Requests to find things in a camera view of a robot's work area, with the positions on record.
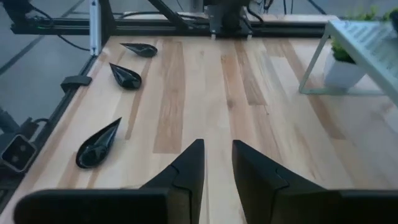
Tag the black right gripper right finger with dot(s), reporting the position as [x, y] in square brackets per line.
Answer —
[264, 199]

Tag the green plant in white pot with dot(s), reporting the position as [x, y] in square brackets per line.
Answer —
[342, 73]

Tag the green perforated metal shelf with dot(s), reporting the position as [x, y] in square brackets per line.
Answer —
[367, 43]

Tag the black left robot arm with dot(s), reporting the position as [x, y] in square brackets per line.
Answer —
[233, 15]

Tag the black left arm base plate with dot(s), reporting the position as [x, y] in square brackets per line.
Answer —
[214, 21]

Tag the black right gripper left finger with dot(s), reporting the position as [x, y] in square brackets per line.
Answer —
[186, 193]

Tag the table-level camera box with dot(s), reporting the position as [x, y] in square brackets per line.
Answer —
[18, 152]

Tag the silver aluminium post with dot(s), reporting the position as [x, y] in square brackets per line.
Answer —
[94, 28]

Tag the black edge clamp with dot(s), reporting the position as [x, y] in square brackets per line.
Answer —
[76, 81]

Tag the black teardrop mini plate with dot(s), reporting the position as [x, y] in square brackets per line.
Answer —
[127, 79]
[94, 149]
[143, 50]

